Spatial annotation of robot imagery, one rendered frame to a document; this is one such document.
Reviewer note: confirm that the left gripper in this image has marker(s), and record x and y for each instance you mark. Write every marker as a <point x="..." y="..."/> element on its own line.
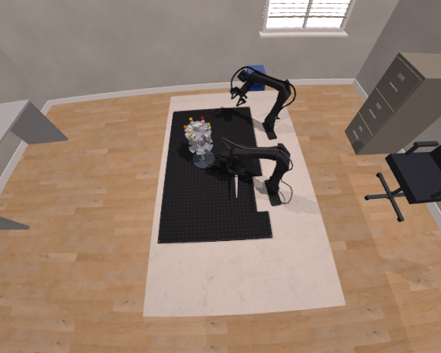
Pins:
<point x="236" y="170"/>

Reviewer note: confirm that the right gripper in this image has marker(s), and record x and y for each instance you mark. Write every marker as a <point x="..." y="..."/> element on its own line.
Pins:
<point x="241" y="92"/>

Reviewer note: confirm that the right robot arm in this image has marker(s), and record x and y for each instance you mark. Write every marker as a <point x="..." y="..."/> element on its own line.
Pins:
<point x="283" y="95"/>

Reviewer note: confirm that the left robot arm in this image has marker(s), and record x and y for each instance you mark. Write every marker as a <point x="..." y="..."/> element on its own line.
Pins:
<point x="282" y="163"/>

